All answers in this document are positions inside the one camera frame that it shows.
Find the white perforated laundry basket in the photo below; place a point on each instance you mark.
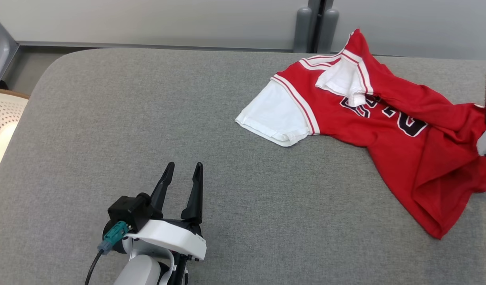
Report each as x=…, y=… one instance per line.
x=3, y=126

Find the grey rounded post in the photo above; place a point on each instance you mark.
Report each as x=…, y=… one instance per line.
x=302, y=29
x=328, y=29

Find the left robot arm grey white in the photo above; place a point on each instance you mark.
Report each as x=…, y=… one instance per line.
x=142, y=271

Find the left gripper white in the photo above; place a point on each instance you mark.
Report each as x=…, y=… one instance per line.
x=171, y=239

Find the dark grey vertical door frame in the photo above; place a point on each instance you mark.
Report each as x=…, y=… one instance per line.
x=320, y=4

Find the grey curved metal frame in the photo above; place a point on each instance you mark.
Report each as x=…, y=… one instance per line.
x=1, y=47

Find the grey wall base rail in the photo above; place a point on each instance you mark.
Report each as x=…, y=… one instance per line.
x=148, y=45

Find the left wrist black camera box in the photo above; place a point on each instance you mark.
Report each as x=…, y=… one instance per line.
x=130, y=209

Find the red jersey with white sleeves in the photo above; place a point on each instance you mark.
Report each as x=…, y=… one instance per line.
x=385, y=126

